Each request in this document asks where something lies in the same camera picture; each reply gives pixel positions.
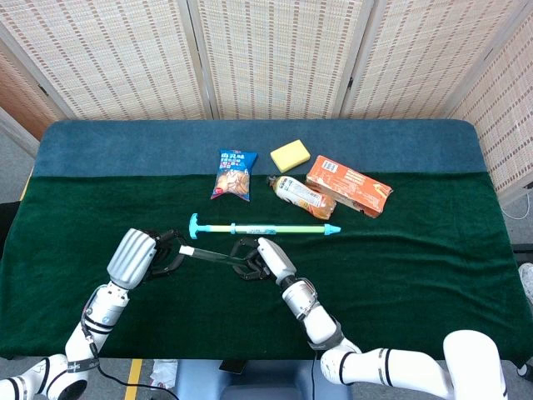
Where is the yellow sponge block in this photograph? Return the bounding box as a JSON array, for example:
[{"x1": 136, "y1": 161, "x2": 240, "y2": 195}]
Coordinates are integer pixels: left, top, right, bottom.
[{"x1": 269, "y1": 139, "x2": 312, "y2": 174}]

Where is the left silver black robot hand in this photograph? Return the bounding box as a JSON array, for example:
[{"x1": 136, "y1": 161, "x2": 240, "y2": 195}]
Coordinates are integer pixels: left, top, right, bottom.
[{"x1": 107, "y1": 227, "x2": 188, "y2": 289}]

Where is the blue table cloth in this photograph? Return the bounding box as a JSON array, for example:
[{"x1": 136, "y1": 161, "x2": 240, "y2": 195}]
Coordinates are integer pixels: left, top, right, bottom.
[{"x1": 32, "y1": 118, "x2": 488, "y2": 178}]

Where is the clear glass tube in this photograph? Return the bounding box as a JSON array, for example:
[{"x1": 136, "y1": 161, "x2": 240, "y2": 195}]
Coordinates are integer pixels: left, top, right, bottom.
[{"x1": 192, "y1": 246, "x2": 251, "y2": 268}]

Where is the green velvet table cloth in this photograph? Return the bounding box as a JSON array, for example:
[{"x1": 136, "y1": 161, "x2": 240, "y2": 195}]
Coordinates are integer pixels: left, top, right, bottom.
[{"x1": 0, "y1": 172, "x2": 526, "y2": 362}]

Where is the white crumpled paper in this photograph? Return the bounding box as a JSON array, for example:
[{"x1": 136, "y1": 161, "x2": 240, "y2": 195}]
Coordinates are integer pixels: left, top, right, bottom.
[{"x1": 149, "y1": 359, "x2": 179, "y2": 391}]

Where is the orange drink bottle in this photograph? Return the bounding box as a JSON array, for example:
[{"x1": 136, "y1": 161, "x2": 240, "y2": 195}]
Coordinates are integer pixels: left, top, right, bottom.
[{"x1": 266, "y1": 174, "x2": 337, "y2": 221}]

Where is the white cable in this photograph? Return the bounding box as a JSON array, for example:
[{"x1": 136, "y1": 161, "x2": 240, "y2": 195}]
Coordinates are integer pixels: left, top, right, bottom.
[{"x1": 499, "y1": 189, "x2": 533, "y2": 220}]

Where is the white shoe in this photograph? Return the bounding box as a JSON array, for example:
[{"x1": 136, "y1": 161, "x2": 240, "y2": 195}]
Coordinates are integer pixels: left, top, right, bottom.
[{"x1": 518, "y1": 262, "x2": 533, "y2": 301}]

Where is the orange carton box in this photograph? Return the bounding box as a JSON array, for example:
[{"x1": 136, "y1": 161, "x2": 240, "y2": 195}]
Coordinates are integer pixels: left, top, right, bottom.
[{"x1": 305, "y1": 155, "x2": 394, "y2": 219}]

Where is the cyan green toy water pump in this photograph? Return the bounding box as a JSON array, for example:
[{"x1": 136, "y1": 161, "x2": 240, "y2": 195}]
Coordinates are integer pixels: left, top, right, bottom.
[{"x1": 188, "y1": 212, "x2": 342, "y2": 241}]

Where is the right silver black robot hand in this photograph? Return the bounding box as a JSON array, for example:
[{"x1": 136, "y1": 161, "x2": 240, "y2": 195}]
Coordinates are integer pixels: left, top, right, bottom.
[{"x1": 228, "y1": 236, "x2": 299, "y2": 287}]

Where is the blue snack chip bag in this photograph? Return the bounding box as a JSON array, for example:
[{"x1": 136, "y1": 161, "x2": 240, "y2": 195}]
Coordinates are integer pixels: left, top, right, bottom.
[{"x1": 210, "y1": 148, "x2": 258, "y2": 203}]

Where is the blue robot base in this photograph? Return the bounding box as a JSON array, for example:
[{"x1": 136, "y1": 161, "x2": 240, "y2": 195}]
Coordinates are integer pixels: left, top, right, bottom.
[{"x1": 173, "y1": 358, "x2": 354, "y2": 400}]

